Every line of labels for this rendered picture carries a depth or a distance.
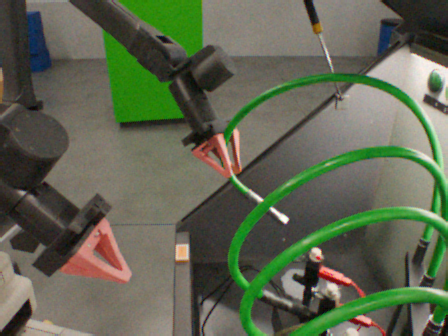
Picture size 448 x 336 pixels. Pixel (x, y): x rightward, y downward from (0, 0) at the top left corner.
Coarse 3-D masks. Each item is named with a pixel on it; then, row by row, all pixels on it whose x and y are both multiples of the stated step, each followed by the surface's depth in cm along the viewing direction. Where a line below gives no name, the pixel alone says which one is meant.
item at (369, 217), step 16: (384, 208) 37; (400, 208) 37; (416, 208) 37; (336, 224) 37; (352, 224) 37; (368, 224) 37; (432, 224) 38; (304, 240) 38; (320, 240) 38; (288, 256) 38; (272, 272) 39; (256, 288) 40; (240, 304) 42; (240, 320) 44; (432, 320) 48
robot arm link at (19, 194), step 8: (0, 184) 37; (8, 184) 38; (0, 192) 37; (8, 192) 38; (16, 192) 38; (24, 192) 38; (0, 200) 38; (8, 200) 38; (16, 200) 38; (32, 200) 39; (0, 208) 38; (8, 208) 38
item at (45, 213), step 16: (32, 192) 39; (48, 192) 40; (96, 192) 42; (16, 208) 38; (32, 208) 38; (48, 208) 39; (64, 208) 40; (16, 224) 39; (32, 224) 39; (48, 224) 39; (64, 224) 39; (80, 224) 38; (48, 240) 39; (64, 240) 39
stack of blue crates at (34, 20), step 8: (32, 16) 547; (40, 16) 577; (32, 24) 549; (40, 24) 577; (32, 32) 555; (40, 32) 576; (32, 40) 556; (40, 40) 576; (32, 48) 562; (40, 48) 576; (32, 56) 572; (40, 56) 578; (48, 56) 605; (0, 64) 572; (32, 64) 578; (40, 64) 579; (48, 64) 606; (32, 72) 585
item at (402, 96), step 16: (304, 80) 55; (320, 80) 54; (336, 80) 53; (352, 80) 53; (368, 80) 52; (272, 96) 58; (400, 96) 52; (240, 112) 61; (416, 112) 52; (432, 128) 53; (432, 144) 54; (432, 208) 59
